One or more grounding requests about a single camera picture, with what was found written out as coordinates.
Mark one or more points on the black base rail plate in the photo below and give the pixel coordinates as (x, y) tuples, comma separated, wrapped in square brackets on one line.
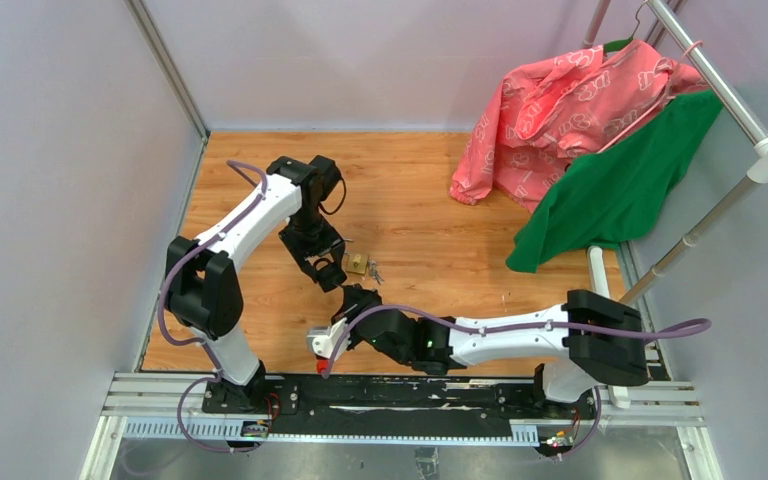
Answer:
[(386, 409)]

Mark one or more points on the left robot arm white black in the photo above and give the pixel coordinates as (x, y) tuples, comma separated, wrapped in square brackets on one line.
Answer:
[(201, 287)]

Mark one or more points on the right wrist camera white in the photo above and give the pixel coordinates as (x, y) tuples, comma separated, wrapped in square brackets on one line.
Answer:
[(322, 342)]

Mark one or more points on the metal clothes rack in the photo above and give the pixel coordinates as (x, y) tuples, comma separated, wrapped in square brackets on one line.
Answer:
[(725, 276)]

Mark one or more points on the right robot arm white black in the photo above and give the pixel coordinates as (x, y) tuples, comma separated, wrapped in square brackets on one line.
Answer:
[(589, 340)]

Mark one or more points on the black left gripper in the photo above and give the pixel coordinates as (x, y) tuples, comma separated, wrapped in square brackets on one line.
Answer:
[(331, 244)]

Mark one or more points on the green garment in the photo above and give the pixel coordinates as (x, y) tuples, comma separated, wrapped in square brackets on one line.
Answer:
[(608, 198)]

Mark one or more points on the brass padlock steel shackle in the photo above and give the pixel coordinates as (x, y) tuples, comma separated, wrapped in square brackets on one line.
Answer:
[(349, 260)]

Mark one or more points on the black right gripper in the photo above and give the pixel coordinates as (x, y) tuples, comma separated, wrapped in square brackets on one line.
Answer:
[(355, 300)]

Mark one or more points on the pink patterned garment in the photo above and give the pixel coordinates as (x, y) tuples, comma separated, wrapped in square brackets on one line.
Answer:
[(545, 115)]

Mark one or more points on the aluminium corner frame post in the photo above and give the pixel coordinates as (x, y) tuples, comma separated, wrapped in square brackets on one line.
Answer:
[(154, 40)]

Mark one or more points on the black padlock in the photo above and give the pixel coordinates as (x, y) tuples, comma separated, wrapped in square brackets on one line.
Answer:
[(326, 270)]

